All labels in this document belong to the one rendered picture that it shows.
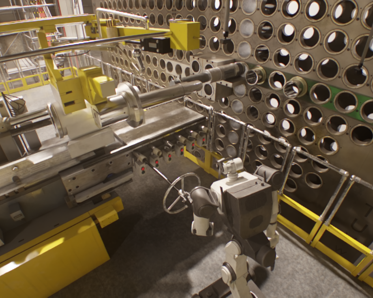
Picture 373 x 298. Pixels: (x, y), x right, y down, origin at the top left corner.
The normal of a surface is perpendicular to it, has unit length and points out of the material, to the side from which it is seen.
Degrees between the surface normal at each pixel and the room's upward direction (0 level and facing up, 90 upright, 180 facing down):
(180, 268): 0
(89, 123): 68
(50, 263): 90
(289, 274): 0
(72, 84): 90
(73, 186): 90
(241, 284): 48
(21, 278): 90
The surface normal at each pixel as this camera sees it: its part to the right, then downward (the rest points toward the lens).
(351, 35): -0.77, 0.37
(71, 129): 0.60, 0.10
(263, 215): 0.36, 0.41
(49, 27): 0.64, 0.43
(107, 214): 0.00, -0.82
